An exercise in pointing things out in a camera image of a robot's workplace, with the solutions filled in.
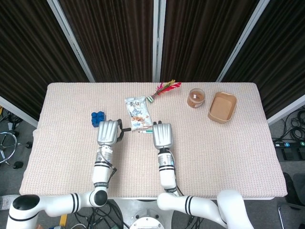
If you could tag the blue toy building block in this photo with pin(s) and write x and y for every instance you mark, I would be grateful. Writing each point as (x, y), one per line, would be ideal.
(97, 118)

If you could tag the chrome wheeled stool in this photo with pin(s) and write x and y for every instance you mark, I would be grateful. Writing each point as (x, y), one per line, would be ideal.
(7, 148)

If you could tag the colourful feather shuttlecock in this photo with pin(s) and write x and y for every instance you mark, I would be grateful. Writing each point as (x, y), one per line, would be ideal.
(166, 87)

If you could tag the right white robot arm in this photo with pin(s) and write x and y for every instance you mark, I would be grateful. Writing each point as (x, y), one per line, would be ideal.
(166, 176)

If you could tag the black chair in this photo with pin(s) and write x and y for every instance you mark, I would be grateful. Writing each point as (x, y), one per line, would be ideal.
(294, 190)

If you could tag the white robot torso base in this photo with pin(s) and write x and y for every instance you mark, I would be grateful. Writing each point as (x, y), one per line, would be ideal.
(145, 214)

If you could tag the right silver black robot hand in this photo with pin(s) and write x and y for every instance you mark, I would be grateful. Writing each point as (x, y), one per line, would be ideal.
(162, 136)

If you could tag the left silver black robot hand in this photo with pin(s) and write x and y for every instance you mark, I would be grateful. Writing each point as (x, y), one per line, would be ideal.
(108, 132)

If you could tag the black power strip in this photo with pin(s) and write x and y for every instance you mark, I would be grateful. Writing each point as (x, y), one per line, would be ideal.
(289, 144)

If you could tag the clear jar of rubber bands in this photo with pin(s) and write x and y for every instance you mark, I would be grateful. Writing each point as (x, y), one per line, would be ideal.
(196, 97)

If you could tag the tan rectangular bowl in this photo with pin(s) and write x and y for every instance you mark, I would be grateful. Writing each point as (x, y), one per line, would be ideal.
(222, 108)

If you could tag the silver snack bag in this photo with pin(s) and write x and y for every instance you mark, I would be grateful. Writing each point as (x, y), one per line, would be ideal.
(138, 112)

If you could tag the green white marker pen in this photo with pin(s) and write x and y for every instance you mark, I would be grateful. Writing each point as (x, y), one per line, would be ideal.
(146, 131)

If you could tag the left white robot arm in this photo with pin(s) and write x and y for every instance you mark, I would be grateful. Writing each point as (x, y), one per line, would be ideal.
(100, 173)

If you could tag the pink woven tablecloth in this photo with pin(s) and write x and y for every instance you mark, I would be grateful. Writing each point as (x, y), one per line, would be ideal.
(214, 155)

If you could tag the grey aluminium partition post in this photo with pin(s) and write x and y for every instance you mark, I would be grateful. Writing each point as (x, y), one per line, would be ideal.
(71, 40)
(286, 109)
(158, 40)
(16, 109)
(243, 40)

